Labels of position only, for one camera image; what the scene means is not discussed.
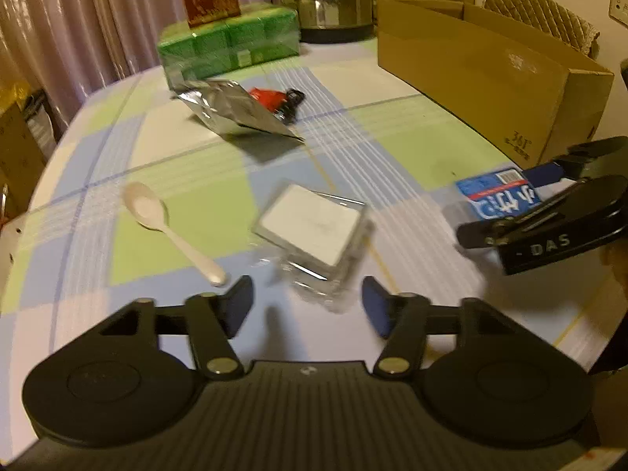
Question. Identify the quilted beige chair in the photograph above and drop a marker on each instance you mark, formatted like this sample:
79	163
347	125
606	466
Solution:
539	10

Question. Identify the clear plastic box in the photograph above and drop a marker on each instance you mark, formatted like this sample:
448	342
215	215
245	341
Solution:
309	225

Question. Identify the open cardboard carton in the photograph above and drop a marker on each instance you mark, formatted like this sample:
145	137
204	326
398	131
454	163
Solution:
17	157

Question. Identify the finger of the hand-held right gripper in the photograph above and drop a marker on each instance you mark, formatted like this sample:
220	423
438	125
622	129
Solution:
490	233
544	172

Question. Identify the red candy packet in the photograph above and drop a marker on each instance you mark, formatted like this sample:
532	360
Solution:
265	97

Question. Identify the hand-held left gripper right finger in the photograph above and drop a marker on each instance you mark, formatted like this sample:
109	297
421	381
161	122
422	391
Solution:
375	305

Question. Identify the checked pastel tablecloth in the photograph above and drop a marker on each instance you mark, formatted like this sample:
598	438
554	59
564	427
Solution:
171	157

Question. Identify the white plastic spoon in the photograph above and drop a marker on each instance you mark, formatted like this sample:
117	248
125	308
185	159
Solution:
144	203

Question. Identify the mauve curtain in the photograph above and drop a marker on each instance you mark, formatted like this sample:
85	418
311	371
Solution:
98	19

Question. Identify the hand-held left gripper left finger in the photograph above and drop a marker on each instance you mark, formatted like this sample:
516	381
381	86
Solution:
240	302

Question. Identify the brown cardboard box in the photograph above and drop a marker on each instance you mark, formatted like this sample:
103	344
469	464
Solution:
466	68

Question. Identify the single beige wall socket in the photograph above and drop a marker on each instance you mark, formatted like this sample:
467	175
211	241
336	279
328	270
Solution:
619	6

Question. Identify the green tissue pack bundle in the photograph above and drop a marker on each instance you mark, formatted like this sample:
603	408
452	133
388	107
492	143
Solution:
221	44

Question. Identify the blue and white tissue packet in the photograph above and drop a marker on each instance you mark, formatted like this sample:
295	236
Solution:
490	196

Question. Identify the yellow plastic bag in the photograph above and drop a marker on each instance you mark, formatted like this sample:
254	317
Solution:
12	94

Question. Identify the silver foil bag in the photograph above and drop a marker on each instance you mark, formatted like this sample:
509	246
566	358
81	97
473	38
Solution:
230	108

